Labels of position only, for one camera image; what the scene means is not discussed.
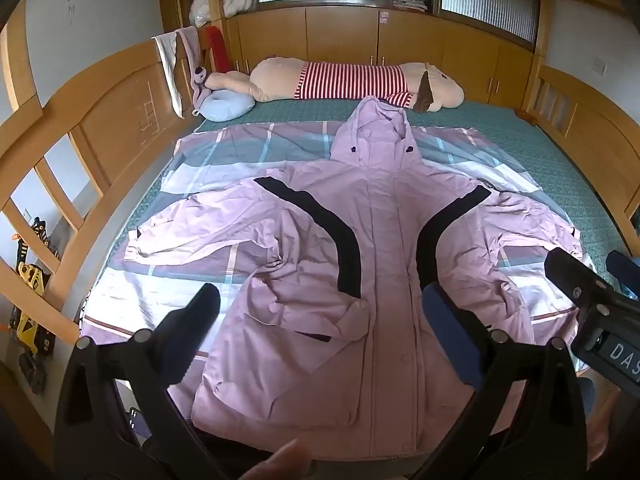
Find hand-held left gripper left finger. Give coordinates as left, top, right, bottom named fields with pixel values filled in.
left=54, top=282, right=229, bottom=480

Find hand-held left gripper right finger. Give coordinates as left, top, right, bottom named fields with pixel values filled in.
left=415, top=282, right=588, bottom=480

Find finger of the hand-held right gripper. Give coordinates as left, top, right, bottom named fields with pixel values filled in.
left=606, top=250, right=640, bottom=303
left=544, top=247, right=618, bottom=311

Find pink hooded jacket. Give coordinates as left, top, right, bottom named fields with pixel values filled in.
left=124, top=95, right=583, bottom=466

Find person's right forearm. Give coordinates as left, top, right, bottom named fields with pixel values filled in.
left=585, top=377, right=640, bottom=463

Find person's left hand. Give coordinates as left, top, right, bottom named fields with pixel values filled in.
left=234, top=439, right=315, bottom=480

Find wooden footboard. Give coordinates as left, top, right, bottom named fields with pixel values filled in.
left=522, top=60, right=640, bottom=231

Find plaid blanket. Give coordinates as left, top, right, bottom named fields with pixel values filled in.
left=79, top=122, right=601, bottom=361

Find yellow toy excavator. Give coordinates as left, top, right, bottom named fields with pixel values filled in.
left=14, top=217, right=52, bottom=293
left=9, top=304, right=55, bottom=368

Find light blue pillow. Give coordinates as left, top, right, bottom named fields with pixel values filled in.
left=199, top=90, right=257, bottom=122

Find wooden headboard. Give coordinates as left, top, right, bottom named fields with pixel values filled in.
left=0, top=5, right=213, bottom=343

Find purple plush toy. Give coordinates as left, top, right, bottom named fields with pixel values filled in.
left=190, top=65, right=215, bottom=111

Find large plush toy striped shirt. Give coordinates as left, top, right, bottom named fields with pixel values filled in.
left=206, top=57, right=466, bottom=113

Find white hanging cloth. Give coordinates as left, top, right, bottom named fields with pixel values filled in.
left=152, top=30, right=187, bottom=119

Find red cloth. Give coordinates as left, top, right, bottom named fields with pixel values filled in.
left=204, top=25, right=234, bottom=74

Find wooden wall cabinets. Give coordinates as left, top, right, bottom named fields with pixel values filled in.
left=225, top=4, right=540, bottom=107

